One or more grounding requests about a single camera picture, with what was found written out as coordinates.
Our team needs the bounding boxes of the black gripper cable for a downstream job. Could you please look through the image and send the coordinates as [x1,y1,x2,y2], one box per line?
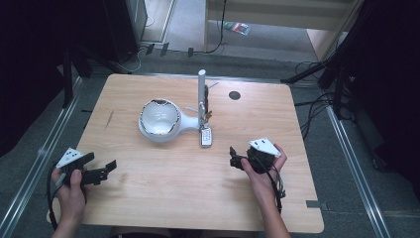
[256,155,287,214]
[46,167,59,232]

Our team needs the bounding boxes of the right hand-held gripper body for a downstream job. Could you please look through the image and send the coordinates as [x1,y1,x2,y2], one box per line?
[246,137,282,176]

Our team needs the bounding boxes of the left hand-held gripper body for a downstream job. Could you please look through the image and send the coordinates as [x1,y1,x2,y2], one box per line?
[54,147,87,186]

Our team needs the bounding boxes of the black hanging cable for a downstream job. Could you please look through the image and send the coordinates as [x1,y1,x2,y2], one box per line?
[203,0,229,55]

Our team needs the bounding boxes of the grey tape strip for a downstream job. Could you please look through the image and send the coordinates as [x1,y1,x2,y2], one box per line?
[305,199,329,210]

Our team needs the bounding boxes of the silver car key with strap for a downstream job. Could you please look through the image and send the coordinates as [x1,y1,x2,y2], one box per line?
[197,110,214,148]

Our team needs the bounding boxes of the person's right hand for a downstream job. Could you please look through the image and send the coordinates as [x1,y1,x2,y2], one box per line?
[240,143,288,201]

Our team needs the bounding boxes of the white key hook stand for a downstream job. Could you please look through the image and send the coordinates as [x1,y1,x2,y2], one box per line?
[138,68,220,144]

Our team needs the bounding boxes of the black tripod stand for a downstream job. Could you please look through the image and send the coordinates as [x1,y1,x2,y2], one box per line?
[279,0,374,121]

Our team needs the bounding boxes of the metal floor rail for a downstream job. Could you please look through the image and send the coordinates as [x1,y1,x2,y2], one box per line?
[0,76,84,238]
[324,104,393,238]

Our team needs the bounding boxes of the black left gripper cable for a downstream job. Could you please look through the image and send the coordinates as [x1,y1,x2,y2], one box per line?
[46,167,59,232]

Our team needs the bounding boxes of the white bowl with silver rim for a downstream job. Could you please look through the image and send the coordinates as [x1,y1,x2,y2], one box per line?
[139,98,182,136]

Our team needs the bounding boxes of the black computer tower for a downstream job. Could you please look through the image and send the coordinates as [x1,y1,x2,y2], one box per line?
[102,0,149,63]

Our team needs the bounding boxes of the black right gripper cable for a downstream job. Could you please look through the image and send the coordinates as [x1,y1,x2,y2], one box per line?
[256,155,287,214]

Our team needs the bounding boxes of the green and red packet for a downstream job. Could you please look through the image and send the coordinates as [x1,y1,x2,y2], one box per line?
[223,21,252,37]

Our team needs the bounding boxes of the black floor cables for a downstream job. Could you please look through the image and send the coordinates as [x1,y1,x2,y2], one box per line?
[292,59,335,141]

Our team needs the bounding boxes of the black metal stand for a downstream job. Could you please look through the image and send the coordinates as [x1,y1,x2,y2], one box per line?
[61,44,94,109]

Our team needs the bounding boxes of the white floor cable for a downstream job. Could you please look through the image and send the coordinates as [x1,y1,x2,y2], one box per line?
[116,14,157,74]

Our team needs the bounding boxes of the person's left hand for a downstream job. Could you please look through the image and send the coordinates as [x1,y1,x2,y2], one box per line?
[51,168,89,226]

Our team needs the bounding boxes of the light wooden cabinet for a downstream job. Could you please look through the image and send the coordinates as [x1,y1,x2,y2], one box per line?
[203,0,365,62]

